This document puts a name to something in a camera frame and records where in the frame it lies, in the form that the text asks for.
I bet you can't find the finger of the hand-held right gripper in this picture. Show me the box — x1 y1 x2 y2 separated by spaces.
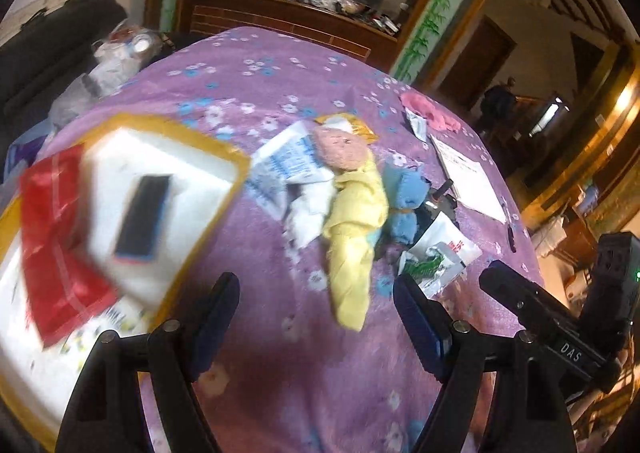
478 260 622 394

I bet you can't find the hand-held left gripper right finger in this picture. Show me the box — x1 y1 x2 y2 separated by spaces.
392 273 578 453

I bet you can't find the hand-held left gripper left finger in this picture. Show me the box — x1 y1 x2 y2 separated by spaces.
54 272 241 453

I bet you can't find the yellow cloth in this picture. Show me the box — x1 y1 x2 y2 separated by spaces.
322 153 390 333

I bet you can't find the white foam box yellow tape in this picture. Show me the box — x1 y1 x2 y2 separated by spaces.
0 113 252 452

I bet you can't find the red cloth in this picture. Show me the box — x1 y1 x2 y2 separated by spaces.
20 143 127 350

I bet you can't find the white and green packet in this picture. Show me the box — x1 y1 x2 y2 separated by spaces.
398 210 484 300

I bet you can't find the blue cloth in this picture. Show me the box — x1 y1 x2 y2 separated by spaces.
382 165 432 247

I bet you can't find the black and blue sponge block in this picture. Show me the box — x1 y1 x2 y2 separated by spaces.
113 174 174 265

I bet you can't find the small black device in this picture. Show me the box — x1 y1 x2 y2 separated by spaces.
424 180 459 220

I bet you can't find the white crumpled tissue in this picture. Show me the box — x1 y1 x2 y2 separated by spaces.
284 180 335 250

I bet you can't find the white paper sheet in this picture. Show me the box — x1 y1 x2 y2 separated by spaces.
429 132 509 224

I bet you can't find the white and blue tissue packet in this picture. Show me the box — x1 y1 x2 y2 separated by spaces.
247 120 335 220

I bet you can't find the pink round cloth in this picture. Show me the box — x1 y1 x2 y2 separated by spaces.
312 126 369 175

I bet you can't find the small white packet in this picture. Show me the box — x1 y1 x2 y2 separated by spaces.
404 110 430 142

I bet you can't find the yellow foil packet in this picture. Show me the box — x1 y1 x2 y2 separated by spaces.
314 112 379 144

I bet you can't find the pink crumpled cloth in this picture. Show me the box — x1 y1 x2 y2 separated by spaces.
399 92 464 134

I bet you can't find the purple floral blanket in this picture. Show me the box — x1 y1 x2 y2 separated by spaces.
35 26 547 453

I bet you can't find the clear plastic bag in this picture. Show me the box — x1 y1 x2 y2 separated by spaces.
49 19 166 124

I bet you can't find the wooden cabinet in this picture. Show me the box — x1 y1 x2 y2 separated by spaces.
176 0 401 74

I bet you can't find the black bag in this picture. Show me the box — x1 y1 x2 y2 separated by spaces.
0 0 129 120

